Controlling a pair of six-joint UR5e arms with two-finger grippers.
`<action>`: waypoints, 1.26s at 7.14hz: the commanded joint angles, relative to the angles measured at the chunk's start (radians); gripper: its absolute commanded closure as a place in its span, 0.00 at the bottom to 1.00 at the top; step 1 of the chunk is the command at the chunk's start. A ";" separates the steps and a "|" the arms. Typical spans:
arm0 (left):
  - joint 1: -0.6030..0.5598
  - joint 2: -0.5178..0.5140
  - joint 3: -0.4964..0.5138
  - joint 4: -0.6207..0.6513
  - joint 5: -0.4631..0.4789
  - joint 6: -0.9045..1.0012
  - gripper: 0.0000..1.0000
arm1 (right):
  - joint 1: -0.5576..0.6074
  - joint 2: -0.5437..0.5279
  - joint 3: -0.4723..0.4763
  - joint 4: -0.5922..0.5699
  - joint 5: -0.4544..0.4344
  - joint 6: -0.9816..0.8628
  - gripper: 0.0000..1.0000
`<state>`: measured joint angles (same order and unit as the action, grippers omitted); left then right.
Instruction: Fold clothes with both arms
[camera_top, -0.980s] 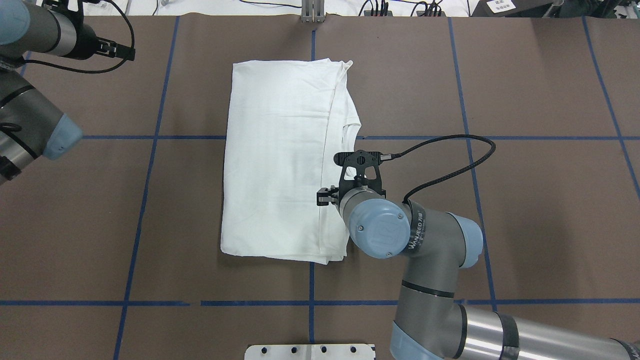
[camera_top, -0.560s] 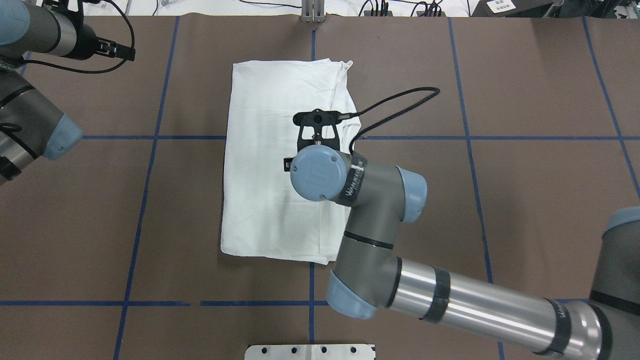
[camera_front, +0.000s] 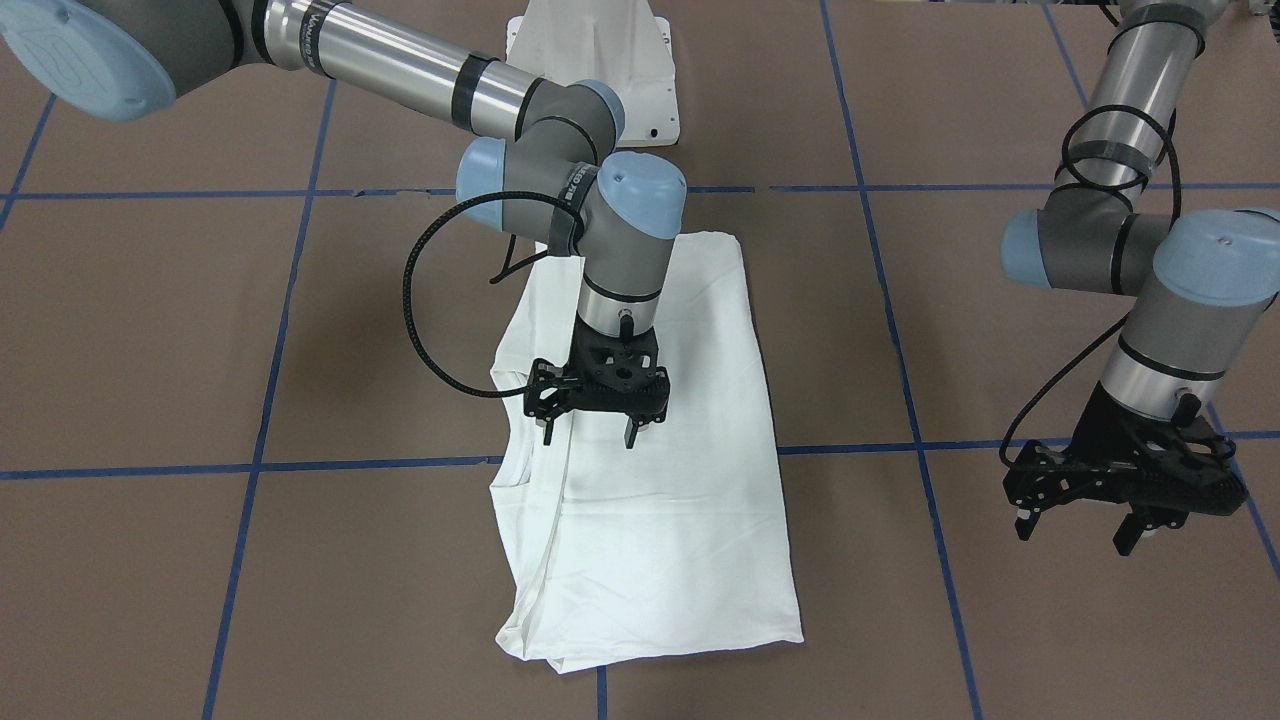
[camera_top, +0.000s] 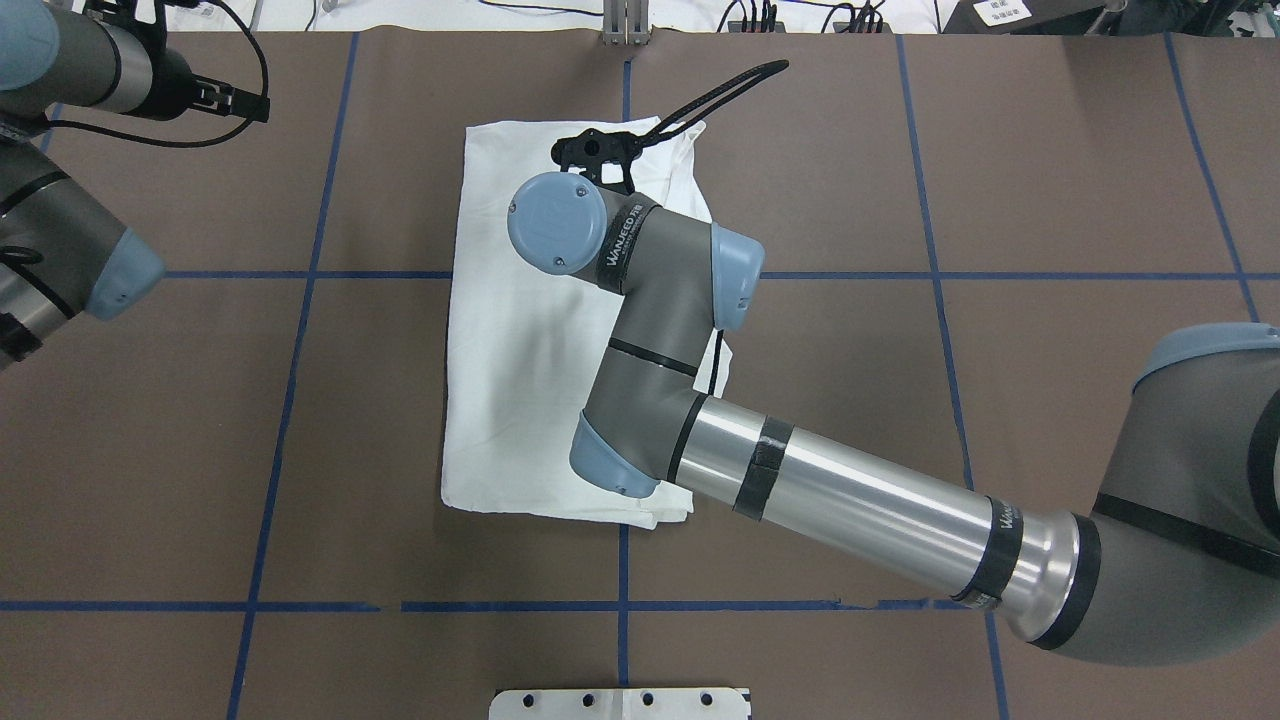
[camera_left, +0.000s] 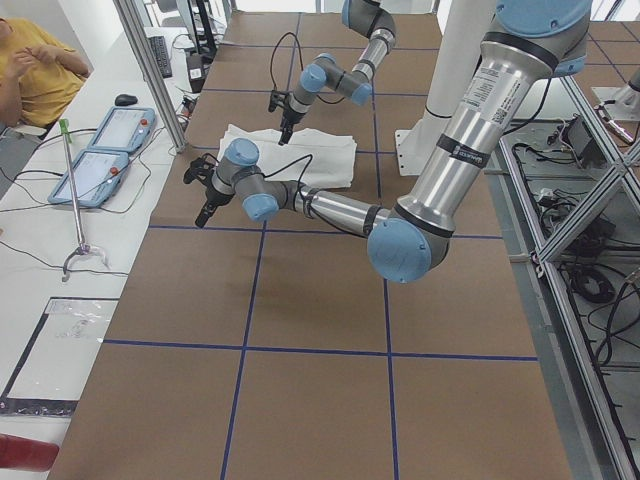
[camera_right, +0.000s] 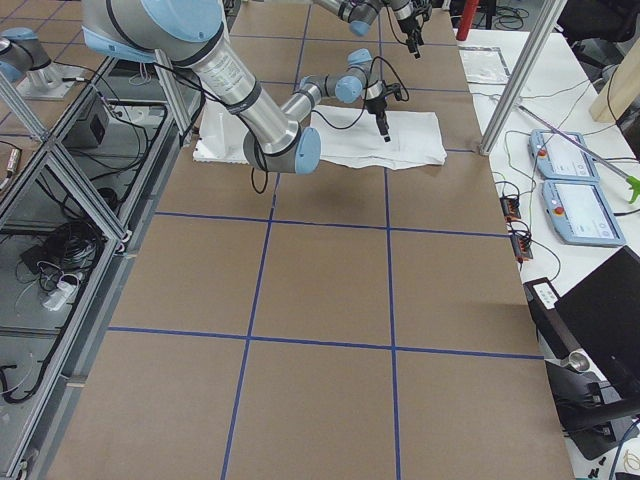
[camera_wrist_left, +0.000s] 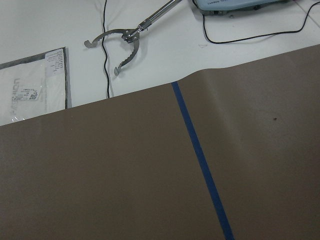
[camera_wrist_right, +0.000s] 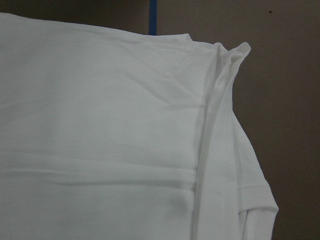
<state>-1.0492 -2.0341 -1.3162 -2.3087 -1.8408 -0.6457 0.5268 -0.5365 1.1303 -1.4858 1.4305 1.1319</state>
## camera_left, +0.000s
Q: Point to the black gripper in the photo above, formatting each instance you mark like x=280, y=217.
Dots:
x=289, y=119
x=214, y=195

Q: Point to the white long-sleeve printed shirt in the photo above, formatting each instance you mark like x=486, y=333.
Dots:
x=333, y=160

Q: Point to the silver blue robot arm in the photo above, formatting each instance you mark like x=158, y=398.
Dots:
x=491, y=54
x=366, y=18

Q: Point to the blue teach pendant far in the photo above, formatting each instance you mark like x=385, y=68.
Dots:
x=124, y=129

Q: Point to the blue teach pendant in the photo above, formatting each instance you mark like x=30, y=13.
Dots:
x=97, y=175
x=124, y=129

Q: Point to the blue teach pendant near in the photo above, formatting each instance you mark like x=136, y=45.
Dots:
x=97, y=175

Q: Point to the grabber reach tool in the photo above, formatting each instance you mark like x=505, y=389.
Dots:
x=83, y=247

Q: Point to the black computer mouse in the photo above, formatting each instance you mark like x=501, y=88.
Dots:
x=124, y=100

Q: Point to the black keyboard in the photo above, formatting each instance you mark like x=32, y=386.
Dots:
x=161, y=55

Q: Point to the person in yellow shirt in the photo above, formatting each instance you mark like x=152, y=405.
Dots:
x=40, y=75

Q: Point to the clear plastic bag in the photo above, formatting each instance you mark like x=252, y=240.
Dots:
x=49, y=376

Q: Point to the red cylinder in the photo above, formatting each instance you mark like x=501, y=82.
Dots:
x=19, y=453

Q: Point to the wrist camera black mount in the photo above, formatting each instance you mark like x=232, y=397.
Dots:
x=201, y=169
x=278, y=99

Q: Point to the aluminium frame post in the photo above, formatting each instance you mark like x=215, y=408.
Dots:
x=135, y=33

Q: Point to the aluminium frame rail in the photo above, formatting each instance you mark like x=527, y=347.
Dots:
x=569, y=170

